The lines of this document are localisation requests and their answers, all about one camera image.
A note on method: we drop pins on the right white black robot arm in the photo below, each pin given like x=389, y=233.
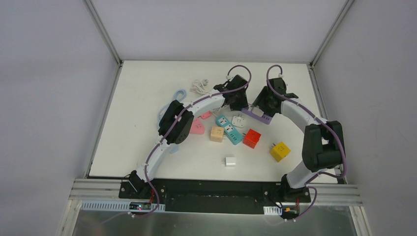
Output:
x=323, y=145

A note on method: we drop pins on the light blue power strip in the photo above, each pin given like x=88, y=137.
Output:
x=174, y=149

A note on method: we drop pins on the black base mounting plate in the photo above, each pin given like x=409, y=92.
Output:
x=213, y=196

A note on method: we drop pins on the beige wooden cube adapter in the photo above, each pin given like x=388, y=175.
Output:
x=216, y=134

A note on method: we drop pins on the red cube plug adapter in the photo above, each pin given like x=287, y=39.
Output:
x=251, y=138

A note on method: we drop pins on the purple socket adapter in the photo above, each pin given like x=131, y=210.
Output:
x=256, y=113

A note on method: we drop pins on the pink triangular plug adapter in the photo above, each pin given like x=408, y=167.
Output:
x=197, y=127

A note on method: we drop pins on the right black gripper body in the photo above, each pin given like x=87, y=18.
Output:
x=261, y=106

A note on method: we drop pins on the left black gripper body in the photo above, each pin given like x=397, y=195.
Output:
x=238, y=101

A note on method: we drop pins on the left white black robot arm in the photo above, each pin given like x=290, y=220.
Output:
x=175, y=125

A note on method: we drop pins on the white plug adapter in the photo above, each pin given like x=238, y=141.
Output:
x=238, y=121

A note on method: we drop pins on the pink square plug adapter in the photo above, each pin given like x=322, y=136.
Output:
x=205, y=115

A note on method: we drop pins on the yellow cube plug adapter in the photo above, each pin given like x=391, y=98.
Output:
x=279, y=151

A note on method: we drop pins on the white USB charger block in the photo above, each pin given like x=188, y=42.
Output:
x=230, y=161

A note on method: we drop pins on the teal power strip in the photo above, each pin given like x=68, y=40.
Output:
x=230, y=131

